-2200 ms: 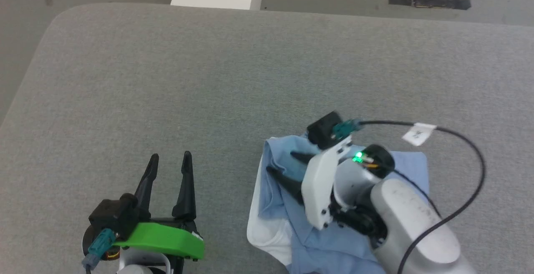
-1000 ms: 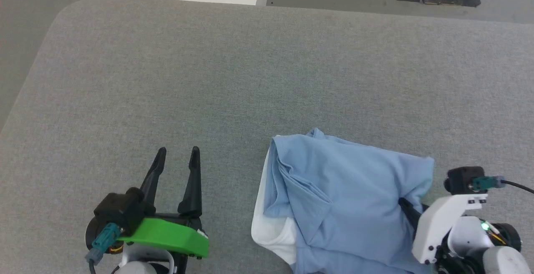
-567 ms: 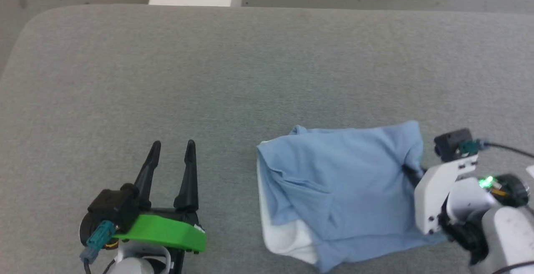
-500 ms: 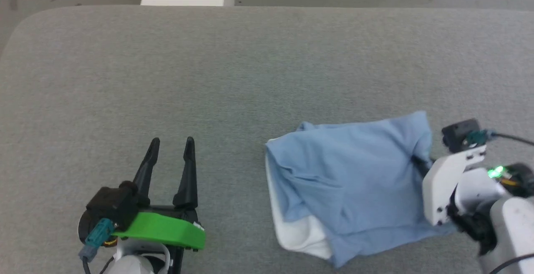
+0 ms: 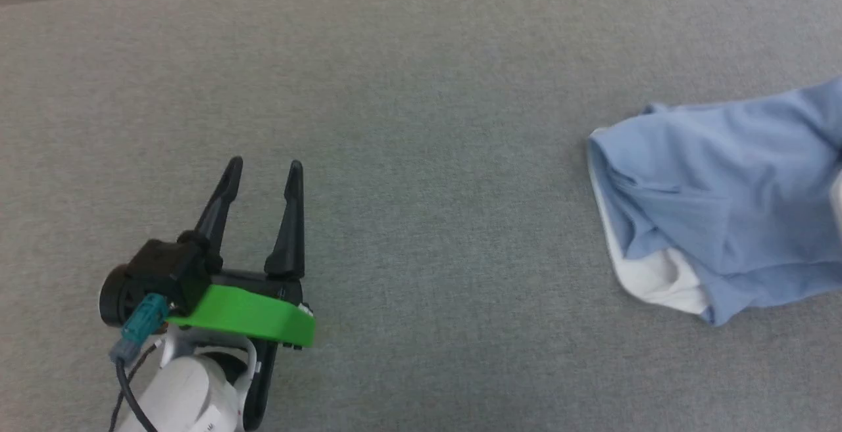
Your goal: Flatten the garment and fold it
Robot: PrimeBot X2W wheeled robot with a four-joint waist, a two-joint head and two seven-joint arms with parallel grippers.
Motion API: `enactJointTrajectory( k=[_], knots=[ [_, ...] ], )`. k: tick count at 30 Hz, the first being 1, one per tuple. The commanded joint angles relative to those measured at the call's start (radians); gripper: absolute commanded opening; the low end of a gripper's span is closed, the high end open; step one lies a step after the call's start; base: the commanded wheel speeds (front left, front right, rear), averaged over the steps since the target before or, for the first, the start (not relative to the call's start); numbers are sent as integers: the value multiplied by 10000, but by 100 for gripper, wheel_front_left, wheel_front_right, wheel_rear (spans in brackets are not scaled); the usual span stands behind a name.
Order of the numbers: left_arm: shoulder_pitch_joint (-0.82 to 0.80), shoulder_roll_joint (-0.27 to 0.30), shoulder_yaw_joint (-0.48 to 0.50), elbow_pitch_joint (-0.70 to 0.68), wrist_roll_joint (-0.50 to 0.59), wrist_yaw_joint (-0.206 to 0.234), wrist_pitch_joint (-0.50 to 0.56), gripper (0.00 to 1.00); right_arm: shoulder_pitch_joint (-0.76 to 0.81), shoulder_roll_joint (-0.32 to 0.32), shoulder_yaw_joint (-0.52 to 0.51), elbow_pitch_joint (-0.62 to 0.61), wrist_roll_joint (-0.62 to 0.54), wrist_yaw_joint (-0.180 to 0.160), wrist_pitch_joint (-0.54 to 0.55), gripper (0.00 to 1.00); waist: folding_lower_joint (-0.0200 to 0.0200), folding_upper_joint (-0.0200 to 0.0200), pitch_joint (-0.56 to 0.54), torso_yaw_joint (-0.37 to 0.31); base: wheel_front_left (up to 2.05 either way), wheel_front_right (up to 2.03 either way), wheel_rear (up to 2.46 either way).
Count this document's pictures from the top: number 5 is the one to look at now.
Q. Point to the grey fabric sofa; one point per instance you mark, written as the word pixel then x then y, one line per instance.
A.
pixel 421 156

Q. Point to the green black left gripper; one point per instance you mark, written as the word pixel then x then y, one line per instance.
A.
pixel 250 313

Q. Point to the light blue garment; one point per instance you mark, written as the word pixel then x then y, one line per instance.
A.
pixel 723 202

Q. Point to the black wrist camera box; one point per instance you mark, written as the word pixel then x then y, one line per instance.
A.
pixel 161 274

